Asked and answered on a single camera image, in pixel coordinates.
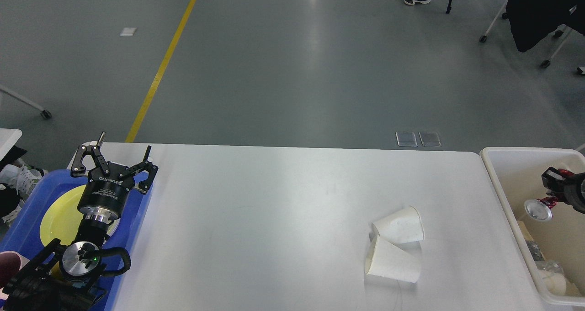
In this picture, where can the white paper cup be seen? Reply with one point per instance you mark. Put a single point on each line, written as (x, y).
(388, 261)
(403, 226)

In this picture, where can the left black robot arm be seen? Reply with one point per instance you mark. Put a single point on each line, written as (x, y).
(64, 277)

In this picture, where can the brown paper bag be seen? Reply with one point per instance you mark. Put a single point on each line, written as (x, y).
(524, 231)

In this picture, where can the yellow plastic plate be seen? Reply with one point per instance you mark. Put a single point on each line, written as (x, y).
(62, 219)

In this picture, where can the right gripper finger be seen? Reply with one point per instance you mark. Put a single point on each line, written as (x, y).
(554, 181)

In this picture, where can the white rolling chair frame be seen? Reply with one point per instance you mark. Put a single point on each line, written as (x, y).
(559, 37)

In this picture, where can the white side table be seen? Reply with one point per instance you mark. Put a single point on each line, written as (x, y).
(9, 137)

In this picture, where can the pale green plate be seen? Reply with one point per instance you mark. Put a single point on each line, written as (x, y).
(114, 215)

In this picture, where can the left floor outlet plate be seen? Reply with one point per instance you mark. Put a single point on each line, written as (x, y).
(406, 139)

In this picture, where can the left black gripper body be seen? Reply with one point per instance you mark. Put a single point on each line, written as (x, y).
(105, 195)

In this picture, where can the floor outlet plate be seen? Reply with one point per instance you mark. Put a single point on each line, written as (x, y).
(430, 139)
(406, 139)

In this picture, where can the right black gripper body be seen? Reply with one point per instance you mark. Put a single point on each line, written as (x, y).
(574, 192)

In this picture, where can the crushed red soda can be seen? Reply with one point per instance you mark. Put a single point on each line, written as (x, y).
(541, 209)

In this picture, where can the right floor outlet plate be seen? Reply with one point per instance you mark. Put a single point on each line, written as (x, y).
(430, 139)

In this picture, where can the small white cup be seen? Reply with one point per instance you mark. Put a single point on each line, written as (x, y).
(557, 284)

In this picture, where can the pink ribbed cup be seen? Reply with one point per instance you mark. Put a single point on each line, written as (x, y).
(11, 262)

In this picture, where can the silver foil bag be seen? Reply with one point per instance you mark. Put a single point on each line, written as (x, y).
(541, 262)

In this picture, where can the beige plastic bin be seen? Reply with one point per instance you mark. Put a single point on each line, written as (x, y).
(516, 175)

